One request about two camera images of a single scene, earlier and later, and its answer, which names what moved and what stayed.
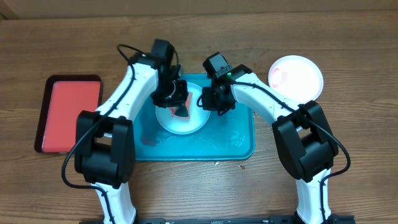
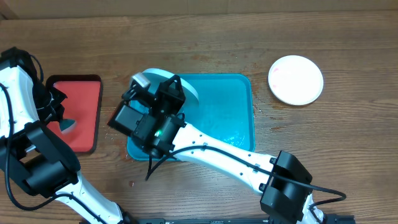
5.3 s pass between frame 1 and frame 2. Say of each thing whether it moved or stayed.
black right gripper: moved
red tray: stayed
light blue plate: moved
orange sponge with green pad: moved
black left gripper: moved
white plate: stayed
